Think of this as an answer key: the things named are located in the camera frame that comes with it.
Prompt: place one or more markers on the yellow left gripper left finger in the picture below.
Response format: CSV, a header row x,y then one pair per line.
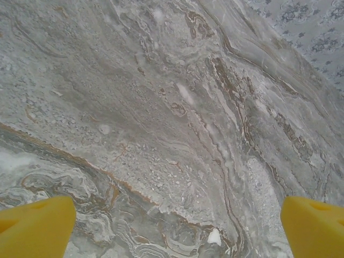
x,y
35,231

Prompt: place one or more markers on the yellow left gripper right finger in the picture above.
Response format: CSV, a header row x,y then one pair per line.
x,y
311,231

